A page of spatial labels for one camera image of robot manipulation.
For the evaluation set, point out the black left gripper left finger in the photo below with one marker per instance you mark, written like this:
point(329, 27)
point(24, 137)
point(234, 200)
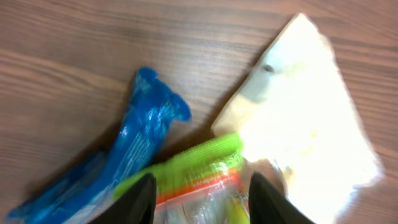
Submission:
point(136, 206)

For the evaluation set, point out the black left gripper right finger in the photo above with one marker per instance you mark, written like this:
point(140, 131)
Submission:
point(268, 206)

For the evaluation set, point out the blue snack bar wrapper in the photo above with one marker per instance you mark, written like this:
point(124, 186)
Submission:
point(87, 189)

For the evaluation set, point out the beige snack bag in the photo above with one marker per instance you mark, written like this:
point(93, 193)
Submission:
point(295, 111)

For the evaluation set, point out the green snack bag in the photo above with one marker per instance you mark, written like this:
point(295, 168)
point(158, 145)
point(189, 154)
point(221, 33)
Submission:
point(199, 185)

